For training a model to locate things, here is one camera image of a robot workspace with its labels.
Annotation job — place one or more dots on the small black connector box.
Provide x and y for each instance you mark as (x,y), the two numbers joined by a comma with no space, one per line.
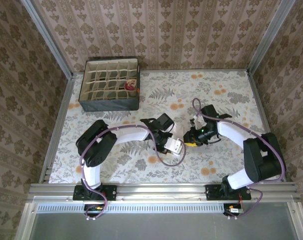
(91,208)

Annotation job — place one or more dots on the beige sock with maroon toe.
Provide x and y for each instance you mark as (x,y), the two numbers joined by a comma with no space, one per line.
(130,85)

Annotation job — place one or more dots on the white sock with black stripes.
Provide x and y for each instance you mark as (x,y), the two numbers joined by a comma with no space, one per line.
(177,131)

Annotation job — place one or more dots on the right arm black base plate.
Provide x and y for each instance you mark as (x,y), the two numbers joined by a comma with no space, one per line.
(211,192)

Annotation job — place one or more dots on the thin aluminium table edge rail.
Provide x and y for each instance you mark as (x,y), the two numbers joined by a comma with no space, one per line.
(191,69)

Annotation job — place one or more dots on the grey fabric organizer box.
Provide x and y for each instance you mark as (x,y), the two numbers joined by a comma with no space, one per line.
(109,105)

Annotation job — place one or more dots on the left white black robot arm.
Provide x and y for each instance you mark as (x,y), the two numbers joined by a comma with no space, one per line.
(131,133)

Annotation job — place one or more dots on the long aluminium mounting rail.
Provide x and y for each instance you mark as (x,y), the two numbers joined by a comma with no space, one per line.
(161,191)

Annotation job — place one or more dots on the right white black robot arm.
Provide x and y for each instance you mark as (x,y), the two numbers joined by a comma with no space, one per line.
(231,130)

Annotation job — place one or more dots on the aluminium frame post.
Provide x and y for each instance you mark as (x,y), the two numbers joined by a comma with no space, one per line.
(49,42)
(271,37)

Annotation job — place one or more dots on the grey metal panel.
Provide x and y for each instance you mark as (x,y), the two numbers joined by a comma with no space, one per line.
(161,227)

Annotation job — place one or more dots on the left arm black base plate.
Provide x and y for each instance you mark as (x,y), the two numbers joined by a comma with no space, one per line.
(111,192)

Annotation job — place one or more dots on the black connector box white plug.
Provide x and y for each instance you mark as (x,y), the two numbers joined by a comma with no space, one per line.
(234,210)

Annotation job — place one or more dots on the floral print tablecloth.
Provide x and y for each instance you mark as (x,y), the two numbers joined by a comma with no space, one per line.
(191,85)

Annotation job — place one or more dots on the aluminium frame strut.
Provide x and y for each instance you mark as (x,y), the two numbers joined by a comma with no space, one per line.
(25,222)
(296,222)

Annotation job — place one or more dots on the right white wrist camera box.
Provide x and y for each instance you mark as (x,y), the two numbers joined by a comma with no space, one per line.
(197,122)

